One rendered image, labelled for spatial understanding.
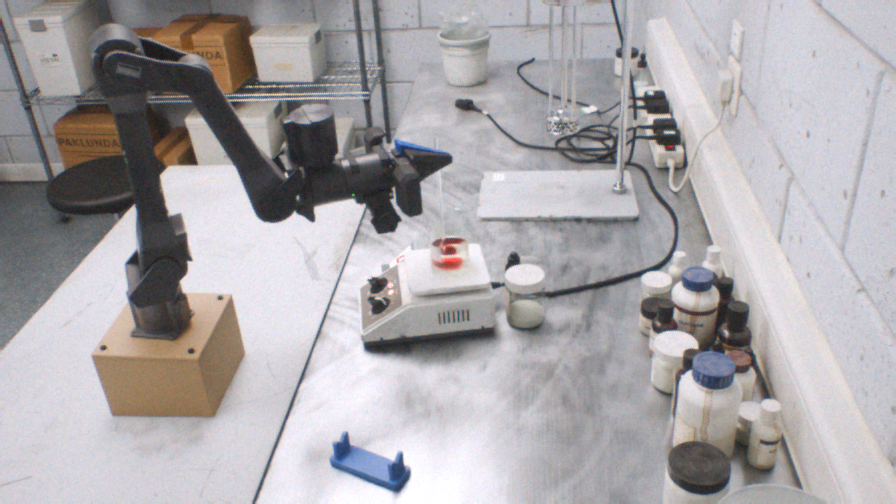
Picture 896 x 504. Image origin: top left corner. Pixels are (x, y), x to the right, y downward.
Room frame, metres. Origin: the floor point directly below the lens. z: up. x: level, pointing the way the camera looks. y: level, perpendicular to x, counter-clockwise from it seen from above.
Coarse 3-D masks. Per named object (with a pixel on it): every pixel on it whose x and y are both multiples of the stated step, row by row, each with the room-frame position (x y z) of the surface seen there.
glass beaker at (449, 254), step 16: (448, 208) 1.10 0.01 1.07; (432, 224) 1.08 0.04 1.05; (448, 224) 1.09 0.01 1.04; (464, 224) 1.04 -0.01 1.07; (432, 240) 1.04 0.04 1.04; (448, 240) 1.03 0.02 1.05; (464, 240) 1.04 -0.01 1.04; (432, 256) 1.05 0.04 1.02; (448, 256) 1.03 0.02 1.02; (464, 256) 1.04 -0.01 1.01; (448, 272) 1.03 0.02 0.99
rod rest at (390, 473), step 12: (336, 444) 0.75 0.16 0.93; (348, 444) 0.77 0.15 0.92; (336, 456) 0.75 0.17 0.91; (348, 456) 0.75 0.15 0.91; (360, 456) 0.75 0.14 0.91; (372, 456) 0.75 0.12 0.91; (396, 456) 0.73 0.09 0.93; (348, 468) 0.74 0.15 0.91; (360, 468) 0.73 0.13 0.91; (372, 468) 0.73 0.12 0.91; (384, 468) 0.73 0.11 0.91; (396, 468) 0.72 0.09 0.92; (408, 468) 0.73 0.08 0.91; (372, 480) 0.72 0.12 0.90; (384, 480) 0.71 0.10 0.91; (396, 480) 0.71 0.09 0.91
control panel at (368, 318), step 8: (384, 272) 1.11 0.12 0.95; (392, 272) 1.10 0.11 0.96; (392, 280) 1.08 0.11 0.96; (360, 288) 1.10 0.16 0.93; (368, 288) 1.09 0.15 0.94; (384, 288) 1.07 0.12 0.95; (392, 288) 1.05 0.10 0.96; (400, 288) 1.04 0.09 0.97; (360, 296) 1.08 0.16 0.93; (368, 296) 1.07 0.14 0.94; (376, 296) 1.06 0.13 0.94; (384, 296) 1.05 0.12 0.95; (392, 296) 1.03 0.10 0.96; (400, 296) 1.02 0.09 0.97; (368, 304) 1.05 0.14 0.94; (392, 304) 1.01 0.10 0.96; (400, 304) 1.00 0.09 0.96; (368, 312) 1.03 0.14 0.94; (384, 312) 1.00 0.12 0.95; (368, 320) 1.01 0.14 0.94; (376, 320) 1.00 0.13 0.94
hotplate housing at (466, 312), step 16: (400, 272) 1.09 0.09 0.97; (496, 288) 1.09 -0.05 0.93; (416, 304) 1.00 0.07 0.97; (432, 304) 1.00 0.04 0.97; (448, 304) 1.00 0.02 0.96; (464, 304) 1.00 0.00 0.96; (480, 304) 1.00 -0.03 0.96; (384, 320) 0.99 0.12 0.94; (400, 320) 0.99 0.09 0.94; (416, 320) 0.99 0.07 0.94; (432, 320) 0.99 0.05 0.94; (448, 320) 1.00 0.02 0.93; (464, 320) 1.00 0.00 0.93; (480, 320) 1.00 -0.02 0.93; (368, 336) 0.99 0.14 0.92; (384, 336) 0.99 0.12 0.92; (400, 336) 0.99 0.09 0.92; (416, 336) 1.00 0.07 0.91; (432, 336) 1.00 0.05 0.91; (448, 336) 1.00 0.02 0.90
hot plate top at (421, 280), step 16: (416, 256) 1.10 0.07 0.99; (480, 256) 1.09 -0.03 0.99; (416, 272) 1.05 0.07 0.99; (432, 272) 1.05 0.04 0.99; (464, 272) 1.04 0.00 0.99; (480, 272) 1.04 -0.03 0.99; (416, 288) 1.01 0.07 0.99; (432, 288) 1.00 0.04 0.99; (448, 288) 1.00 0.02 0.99; (464, 288) 1.01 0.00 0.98; (480, 288) 1.01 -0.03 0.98
